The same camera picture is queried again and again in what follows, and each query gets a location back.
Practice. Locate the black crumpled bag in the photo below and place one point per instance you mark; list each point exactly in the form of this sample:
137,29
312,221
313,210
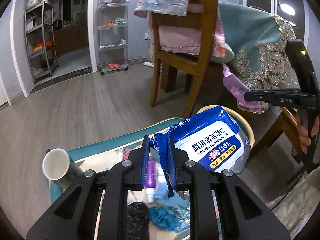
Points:
137,220

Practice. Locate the light wooden chair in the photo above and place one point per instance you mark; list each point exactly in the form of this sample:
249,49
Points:
200,62

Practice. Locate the teal lace trimmed tablecloth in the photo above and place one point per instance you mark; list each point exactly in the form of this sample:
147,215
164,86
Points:
250,30

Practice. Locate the purple tube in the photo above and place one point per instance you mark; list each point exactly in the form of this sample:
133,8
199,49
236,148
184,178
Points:
151,175

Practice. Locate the yellow rimmed teal trash bin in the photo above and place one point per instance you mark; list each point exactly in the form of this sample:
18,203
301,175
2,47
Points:
250,132

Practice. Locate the white pillow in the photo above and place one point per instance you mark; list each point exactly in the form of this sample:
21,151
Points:
225,53

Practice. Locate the clear blue plastic box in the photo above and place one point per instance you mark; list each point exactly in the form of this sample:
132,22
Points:
167,218

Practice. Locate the white wall socket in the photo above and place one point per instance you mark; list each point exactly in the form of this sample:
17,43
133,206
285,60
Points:
147,36

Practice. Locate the red snack packet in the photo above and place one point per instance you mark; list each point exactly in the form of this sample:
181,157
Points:
125,154

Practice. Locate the white rolling cart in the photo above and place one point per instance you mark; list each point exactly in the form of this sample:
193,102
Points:
112,50

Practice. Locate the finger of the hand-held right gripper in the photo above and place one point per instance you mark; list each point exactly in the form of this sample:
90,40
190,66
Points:
280,100

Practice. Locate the blue wet wipes pack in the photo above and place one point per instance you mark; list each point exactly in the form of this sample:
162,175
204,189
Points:
212,140

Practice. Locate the white rice cooker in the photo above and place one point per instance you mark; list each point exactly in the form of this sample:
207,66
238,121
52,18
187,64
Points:
34,2

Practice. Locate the small white box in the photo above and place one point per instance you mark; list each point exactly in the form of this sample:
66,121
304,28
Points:
123,42

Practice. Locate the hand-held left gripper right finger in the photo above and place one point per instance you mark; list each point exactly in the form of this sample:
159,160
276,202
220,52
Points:
172,165

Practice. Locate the pink seat cushion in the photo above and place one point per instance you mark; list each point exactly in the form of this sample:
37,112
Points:
180,37

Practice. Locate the blue paper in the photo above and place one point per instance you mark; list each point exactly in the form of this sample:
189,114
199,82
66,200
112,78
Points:
172,192

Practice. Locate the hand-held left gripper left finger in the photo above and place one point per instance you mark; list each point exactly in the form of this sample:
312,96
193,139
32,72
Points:
145,162

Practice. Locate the orange item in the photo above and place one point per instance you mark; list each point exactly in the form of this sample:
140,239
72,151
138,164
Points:
41,47

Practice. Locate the white power strip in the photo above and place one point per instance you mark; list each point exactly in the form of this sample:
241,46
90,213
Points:
151,64

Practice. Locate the wooden kitchen cabinet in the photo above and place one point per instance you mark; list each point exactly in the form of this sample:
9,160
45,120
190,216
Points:
72,38

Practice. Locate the black paper cup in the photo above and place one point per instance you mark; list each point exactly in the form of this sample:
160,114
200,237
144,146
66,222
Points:
56,163

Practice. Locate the cream fluffy carpet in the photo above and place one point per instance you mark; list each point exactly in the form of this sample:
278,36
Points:
300,205

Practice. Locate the purple packet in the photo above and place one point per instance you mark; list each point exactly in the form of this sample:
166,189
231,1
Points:
235,85

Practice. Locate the dark wooden chair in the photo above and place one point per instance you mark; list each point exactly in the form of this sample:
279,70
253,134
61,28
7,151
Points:
275,132

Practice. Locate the teal and cream printed rug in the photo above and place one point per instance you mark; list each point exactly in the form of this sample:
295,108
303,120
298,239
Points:
100,155

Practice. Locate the metal shelf rack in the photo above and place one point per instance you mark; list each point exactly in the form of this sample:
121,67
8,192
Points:
41,55

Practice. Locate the green and orange items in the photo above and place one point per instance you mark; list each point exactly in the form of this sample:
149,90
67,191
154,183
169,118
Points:
117,23

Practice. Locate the round ceiling light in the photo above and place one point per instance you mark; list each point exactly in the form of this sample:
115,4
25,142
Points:
287,10

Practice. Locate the black kettle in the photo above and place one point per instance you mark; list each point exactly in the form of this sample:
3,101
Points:
57,24

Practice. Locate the person's right hand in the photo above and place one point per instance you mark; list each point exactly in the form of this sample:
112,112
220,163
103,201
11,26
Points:
304,135

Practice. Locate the flat red item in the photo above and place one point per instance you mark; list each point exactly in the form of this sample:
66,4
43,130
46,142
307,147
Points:
113,65

